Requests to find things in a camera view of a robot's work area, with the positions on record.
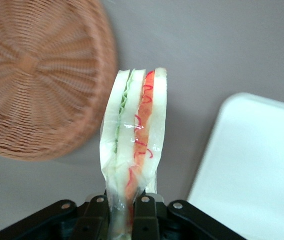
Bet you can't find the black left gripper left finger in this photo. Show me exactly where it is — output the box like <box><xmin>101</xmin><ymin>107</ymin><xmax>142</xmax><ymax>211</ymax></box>
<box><xmin>74</xmin><ymin>195</ymin><xmax>111</xmax><ymax>240</ymax></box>

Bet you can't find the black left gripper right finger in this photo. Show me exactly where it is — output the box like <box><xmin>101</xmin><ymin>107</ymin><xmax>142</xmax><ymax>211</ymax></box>
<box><xmin>131</xmin><ymin>195</ymin><xmax>168</xmax><ymax>240</ymax></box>

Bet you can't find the plastic-wrapped sandwich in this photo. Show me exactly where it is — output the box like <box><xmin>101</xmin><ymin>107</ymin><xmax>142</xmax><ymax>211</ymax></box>
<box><xmin>99</xmin><ymin>67</ymin><xmax>169</xmax><ymax>240</ymax></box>

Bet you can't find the white plastic tray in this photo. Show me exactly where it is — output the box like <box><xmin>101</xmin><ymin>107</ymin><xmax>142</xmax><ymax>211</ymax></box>
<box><xmin>186</xmin><ymin>92</ymin><xmax>284</xmax><ymax>240</ymax></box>

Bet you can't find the brown woven wicker basket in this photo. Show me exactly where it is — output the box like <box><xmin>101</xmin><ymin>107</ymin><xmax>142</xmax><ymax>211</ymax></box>
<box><xmin>0</xmin><ymin>0</ymin><xmax>120</xmax><ymax>162</ymax></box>

